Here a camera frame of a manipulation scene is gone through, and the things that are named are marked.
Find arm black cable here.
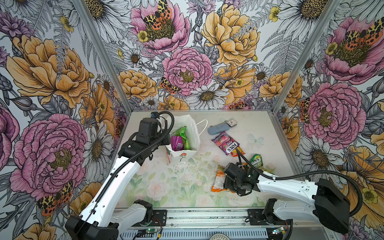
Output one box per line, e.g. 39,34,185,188
235,148,364,217
71,110,175,240

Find orange white snack packet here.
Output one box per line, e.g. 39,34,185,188
211,166,227,193

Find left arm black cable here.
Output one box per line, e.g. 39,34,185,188
71,110,175,240

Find pink Fox's candy bag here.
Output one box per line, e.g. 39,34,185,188
212,132,244,157

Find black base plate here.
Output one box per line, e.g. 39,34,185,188
247,209,292,226
139,210,168,227

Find green snack bag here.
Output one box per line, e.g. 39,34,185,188
175,126,191,150

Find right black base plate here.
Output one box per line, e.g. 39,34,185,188
247,209,292,226

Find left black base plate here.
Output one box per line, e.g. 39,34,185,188
139,210,168,227

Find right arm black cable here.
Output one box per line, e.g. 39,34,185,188
235,148,364,217

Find green yellow snack packet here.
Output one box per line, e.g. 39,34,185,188
250,154,264,169

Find small white tag card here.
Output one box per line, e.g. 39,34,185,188
227,119,238,128

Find purple grape candy bag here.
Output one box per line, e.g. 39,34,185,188
171,136,184,152

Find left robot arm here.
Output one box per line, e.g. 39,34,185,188
66,111,175,240

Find aluminium front rail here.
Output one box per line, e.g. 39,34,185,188
116,208,343,240

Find floral pastel table mat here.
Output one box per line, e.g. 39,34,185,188
116,149,298,209

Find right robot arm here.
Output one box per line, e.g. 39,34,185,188
224,163,350,234

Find white paper bag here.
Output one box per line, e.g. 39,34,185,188
166,115,208,166

